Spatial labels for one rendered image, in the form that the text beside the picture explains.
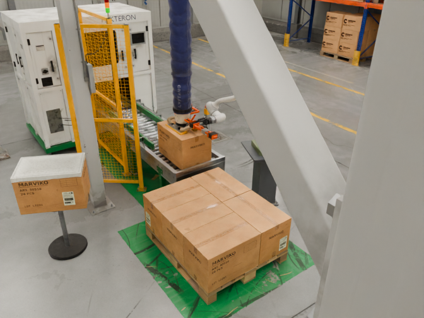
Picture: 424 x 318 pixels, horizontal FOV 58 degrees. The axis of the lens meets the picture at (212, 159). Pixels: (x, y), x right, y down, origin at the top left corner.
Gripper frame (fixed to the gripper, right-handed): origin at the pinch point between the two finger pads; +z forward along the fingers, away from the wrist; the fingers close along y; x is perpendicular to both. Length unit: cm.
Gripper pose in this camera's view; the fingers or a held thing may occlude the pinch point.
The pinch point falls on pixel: (195, 124)
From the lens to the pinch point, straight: 436.7
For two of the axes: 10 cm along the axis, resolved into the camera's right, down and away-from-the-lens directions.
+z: -8.1, 2.8, -5.1
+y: -0.1, 8.7, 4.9
